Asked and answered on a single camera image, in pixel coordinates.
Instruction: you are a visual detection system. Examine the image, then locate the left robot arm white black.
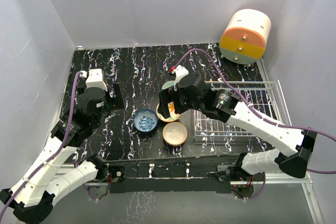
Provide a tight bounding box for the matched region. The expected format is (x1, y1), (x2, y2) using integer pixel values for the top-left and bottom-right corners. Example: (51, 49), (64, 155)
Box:
(1, 83), (124, 223)

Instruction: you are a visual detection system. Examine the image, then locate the purple cable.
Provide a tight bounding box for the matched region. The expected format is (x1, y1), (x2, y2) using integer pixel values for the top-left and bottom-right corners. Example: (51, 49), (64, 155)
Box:
(170, 48), (336, 175)
(0, 70), (87, 217)

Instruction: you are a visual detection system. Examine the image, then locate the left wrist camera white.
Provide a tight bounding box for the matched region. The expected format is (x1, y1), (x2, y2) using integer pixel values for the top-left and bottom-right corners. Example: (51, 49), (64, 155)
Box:
(86, 69), (108, 92)

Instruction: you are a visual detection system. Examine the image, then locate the white striped bowl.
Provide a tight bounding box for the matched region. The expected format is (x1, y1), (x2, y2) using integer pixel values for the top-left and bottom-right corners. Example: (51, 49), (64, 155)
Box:
(162, 122), (188, 146)

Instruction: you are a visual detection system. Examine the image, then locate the orange flower bowl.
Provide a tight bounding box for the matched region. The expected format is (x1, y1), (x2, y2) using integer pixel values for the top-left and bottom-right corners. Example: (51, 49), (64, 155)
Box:
(156, 102), (180, 123)

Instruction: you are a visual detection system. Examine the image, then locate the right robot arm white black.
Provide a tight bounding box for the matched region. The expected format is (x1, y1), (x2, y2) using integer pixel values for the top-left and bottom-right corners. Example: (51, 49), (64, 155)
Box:
(158, 74), (317, 180)

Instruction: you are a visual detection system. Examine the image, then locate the round drawer cabinet pastel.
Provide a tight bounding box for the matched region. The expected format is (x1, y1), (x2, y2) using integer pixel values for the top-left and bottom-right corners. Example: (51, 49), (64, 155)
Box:
(219, 9), (271, 65)

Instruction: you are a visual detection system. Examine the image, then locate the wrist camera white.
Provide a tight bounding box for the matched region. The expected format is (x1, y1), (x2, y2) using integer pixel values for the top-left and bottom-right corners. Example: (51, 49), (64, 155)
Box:
(86, 69), (108, 92)
(170, 65), (188, 90)

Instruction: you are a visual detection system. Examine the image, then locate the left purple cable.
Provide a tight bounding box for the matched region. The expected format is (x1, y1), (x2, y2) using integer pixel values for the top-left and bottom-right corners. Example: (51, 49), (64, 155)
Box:
(0, 70), (87, 217)

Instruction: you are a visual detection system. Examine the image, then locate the white wire dish rack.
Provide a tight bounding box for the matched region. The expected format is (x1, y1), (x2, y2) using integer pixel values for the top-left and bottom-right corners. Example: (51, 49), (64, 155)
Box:
(194, 81), (291, 144)

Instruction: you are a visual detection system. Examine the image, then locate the black front mounting bar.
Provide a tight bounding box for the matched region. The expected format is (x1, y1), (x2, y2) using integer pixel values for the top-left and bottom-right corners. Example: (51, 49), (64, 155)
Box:
(108, 162), (254, 198)

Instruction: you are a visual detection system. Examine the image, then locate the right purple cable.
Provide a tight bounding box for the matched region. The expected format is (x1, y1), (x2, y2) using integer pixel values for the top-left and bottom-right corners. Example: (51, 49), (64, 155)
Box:
(170, 48), (336, 175)

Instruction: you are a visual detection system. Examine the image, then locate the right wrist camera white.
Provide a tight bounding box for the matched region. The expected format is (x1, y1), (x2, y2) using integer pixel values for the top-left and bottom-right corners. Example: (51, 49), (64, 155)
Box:
(170, 65), (188, 90)

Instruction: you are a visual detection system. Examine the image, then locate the blue patterned bowl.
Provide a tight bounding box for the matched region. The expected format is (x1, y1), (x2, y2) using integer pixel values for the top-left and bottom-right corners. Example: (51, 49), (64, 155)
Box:
(133, 109), (159, 133)

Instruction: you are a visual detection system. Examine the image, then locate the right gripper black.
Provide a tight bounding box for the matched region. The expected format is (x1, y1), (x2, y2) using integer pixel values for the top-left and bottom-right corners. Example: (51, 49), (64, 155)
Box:
(157, 86), (203, 119)

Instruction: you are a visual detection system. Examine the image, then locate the light green bowl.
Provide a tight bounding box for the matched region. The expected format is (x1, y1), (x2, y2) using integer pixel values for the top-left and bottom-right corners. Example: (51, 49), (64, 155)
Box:
(161, 81), (174, 90)

